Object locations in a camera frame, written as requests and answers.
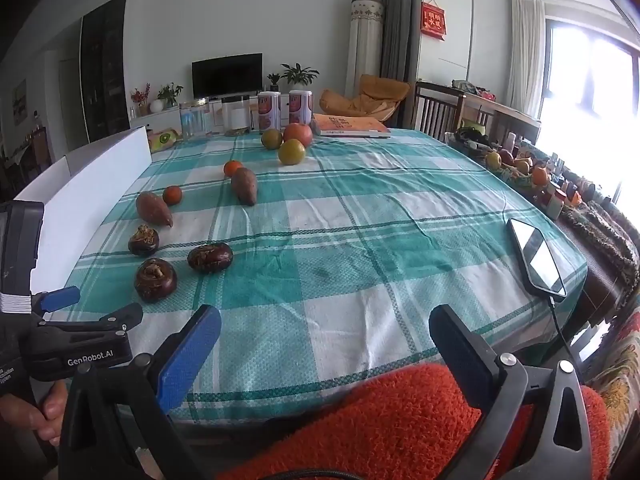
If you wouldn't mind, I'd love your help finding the green snack packet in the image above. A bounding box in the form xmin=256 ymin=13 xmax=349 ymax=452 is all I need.
xmin=148 ymin=129 xmax=182 ymax=153

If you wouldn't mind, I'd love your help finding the orange book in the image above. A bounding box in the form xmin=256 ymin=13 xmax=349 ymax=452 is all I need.
xmin=312 ymin=113 xmax=392 ymax=138

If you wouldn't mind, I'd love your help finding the red wall hanging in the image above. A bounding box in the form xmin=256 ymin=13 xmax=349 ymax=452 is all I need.
xmin=420 ymin=1 xmax=447 ymax=38

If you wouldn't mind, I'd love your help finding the orange fuzzy clothing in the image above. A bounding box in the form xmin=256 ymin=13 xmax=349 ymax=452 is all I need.
xmin=220 ymin=362 xmax=611 ymax=480

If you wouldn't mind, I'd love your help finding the sweet potato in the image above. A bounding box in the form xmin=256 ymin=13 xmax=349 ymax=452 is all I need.
xmin=230 ymin=167 xmax=259 ymax=207
xmin=136 ymin=192 xmax=174 ymax=228

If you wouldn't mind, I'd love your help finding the clear jar gold lid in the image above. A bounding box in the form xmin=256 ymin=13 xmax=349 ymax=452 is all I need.
xmin=179 ymin=101 xmax=211 ymax=140

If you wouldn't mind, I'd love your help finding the dark water chestnut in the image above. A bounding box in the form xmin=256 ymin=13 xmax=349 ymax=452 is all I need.
xmin=128 ymin=225 xmax=161 ymax=257
xmin=187 ymin=242 xmax=234 ymax=274
xmin=134 ymin=258 xmax=178 ymax=303

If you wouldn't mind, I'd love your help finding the large green potted plant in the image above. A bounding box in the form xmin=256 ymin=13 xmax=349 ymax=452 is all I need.
xmin=281 ymin=63 xmax=320 ymax=86

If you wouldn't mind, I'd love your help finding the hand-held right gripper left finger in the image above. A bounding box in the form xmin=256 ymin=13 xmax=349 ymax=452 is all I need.
xmin=59 ymin=304 xmax=222 ymax=480

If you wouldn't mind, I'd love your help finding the yellow-green pear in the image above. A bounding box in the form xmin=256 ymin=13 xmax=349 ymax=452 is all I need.
xmin=278 ymin=138 xmax=306 ymax=166

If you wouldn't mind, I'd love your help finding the black bag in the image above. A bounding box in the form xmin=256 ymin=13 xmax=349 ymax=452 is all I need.
xmin=445 ymin=127 xmax=493 ymax=153

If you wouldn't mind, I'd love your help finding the leafy plant by vase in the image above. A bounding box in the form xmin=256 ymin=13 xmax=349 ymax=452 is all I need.
xmin=157 ymin=82 xmax=184 ymax=108

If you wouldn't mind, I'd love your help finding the wooden side table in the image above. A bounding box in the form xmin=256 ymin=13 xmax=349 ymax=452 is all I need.
xmin=452 ymin=85 xmax=542 ymax=146

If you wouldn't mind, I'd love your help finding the white curtain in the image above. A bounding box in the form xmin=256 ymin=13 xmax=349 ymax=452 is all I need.
xmin=506 ymin=0 xmax=547 ymax=116

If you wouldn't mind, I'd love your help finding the orange lounge chair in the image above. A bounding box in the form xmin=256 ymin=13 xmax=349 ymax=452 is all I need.
xmin=320 ymin=74 xmax=411 ymax=122

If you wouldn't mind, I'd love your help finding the covered standing air conditioner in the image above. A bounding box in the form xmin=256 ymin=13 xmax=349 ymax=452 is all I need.
xmin=345 ymin=0 xmax=387 ymax=101

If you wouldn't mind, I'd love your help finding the dark wooden chair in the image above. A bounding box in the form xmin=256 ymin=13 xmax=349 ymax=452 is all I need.
xmin=413 ymin=81 xmax=468 ymax=136

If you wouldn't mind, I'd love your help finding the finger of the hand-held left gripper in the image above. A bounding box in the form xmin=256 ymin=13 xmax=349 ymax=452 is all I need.
xmin=45 ymin=302 xmax=144 ymax=333
xmin=32 ymin=286 xmax=81 ymax=313

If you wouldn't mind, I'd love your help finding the white and red can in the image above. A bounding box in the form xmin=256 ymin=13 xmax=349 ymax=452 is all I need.
xmin=288 ymin=90 xmax=314 ymax=126
xmin=257 ymin=91 xmax=282 ymax=132

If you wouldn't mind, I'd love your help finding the grey curtain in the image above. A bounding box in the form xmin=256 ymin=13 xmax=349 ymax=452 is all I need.
xmin=372 ymin=0 xmax=426 ymax=83

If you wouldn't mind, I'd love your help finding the flat screen television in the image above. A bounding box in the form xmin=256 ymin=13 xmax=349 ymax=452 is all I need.
xmin=192 ymin=53 xmax=264 ymax=99

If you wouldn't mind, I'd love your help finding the white cardboard box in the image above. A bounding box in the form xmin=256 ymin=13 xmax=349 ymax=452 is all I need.
xmin=10 ymin=126 xmax=153 ymax=321

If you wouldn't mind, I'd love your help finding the red flower bouquet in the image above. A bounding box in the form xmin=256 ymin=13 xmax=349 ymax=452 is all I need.
xmin=131 ymin=83 xmax=152 ymax=117

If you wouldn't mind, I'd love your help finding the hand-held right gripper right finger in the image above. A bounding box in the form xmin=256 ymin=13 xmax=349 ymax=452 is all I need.
xmin=428 ymin=304 xmax=593 ymax=480

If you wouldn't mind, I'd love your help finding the dark tall cabinet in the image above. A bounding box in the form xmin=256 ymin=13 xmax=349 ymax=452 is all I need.
xmin=80 ymin=0 xmax=131 ymax=143

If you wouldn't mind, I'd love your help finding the wall picture frame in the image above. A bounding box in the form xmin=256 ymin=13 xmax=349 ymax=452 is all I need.
xmin=12 ymin=79 xmax=28 ymax=126

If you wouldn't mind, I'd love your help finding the person's left hand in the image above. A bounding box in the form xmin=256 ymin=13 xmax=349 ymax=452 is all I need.
xmin=0 ymin=380 xmax=68 ymax=447

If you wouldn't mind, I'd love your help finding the black smartphone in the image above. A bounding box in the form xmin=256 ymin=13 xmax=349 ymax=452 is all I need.
xmin=507 ymin=217 xmax=568 ymax=302

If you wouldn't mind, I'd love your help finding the black charging cable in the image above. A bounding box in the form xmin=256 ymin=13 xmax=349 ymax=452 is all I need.
xmin=547 ymin=295 xmax=583 ymax=366

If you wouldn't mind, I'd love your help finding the clear jar black lid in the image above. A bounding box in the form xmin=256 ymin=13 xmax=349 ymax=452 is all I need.
xmin=221 ymin=95 xmax=251 ymax=137

